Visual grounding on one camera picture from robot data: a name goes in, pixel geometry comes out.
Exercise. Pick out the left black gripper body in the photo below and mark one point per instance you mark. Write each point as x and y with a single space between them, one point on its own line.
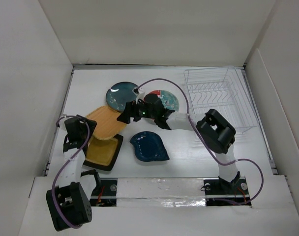
84 132

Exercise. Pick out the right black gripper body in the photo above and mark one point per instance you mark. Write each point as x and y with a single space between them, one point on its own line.
141 111

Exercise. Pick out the orange woven bamboo plate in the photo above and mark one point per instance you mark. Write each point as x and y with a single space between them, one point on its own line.
107 124

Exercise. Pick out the round dark teal plate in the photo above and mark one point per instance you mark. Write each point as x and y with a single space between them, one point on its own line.
119 94

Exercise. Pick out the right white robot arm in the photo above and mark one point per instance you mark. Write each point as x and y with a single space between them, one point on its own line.
214 131

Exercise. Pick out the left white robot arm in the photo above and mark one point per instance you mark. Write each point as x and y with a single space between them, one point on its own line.
68 199

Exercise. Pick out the red and teal floral plate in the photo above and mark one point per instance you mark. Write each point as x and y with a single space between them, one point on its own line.
169 100

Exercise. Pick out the black square plate yellow centre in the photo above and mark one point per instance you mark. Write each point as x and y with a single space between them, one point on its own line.
101 154

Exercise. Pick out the dark blue shell-shaped plate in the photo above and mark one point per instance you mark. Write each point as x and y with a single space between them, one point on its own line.
149 147

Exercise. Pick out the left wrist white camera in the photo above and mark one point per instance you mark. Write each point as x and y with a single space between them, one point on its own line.
60 122

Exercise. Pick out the wrist white camera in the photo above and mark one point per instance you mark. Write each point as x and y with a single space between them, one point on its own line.
140 94
60 122

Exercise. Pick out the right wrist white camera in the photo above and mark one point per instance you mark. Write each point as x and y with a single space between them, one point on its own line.
140 94

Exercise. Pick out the white wire dish rack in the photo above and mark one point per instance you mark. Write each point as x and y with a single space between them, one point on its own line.
221 88

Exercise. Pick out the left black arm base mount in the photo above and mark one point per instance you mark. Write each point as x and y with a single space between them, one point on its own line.
106 194

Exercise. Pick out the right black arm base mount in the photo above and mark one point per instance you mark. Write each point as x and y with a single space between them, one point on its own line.
215 192

